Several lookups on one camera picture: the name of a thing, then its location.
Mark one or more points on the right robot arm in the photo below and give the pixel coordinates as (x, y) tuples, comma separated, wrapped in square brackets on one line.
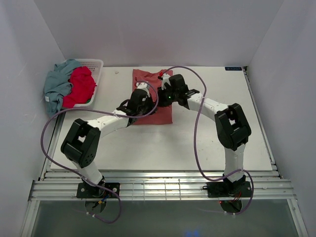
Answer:
[(232, 127)]

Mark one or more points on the salmon pink t-shirt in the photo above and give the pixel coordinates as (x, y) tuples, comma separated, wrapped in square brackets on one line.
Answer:
[(163, 115)]

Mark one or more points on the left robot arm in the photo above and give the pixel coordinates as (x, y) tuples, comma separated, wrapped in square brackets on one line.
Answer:
[(81, 142)]

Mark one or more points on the white plastic laundry basket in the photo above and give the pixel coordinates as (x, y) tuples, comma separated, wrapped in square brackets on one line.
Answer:
[(95, 66)]

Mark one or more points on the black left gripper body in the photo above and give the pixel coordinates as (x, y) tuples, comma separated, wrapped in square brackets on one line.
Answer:
[(147, 106)]

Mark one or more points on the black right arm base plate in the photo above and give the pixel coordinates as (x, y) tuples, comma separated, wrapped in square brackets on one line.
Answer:
[(223, 190)]

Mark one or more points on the aluminium rail frame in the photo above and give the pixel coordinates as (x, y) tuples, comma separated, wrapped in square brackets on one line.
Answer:
[(159, 186)]

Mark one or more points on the magenta red t-shirt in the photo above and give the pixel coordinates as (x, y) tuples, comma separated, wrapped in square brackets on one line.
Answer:
[(83, 87)]

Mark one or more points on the grey-blue t-shirt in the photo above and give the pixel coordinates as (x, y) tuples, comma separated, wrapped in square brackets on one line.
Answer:
[(57, 85)]

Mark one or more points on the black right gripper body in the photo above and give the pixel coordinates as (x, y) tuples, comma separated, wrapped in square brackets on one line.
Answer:
[(168, 96)]

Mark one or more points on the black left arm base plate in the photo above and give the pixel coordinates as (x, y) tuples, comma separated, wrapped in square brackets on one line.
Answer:
[(85, 190)]

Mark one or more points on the blue label sticker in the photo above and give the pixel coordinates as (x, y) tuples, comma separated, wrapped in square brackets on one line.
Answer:
[(233, 68)]

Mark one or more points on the white wrist camera, left arm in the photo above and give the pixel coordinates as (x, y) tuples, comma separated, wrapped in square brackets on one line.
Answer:
[(143, 86)]

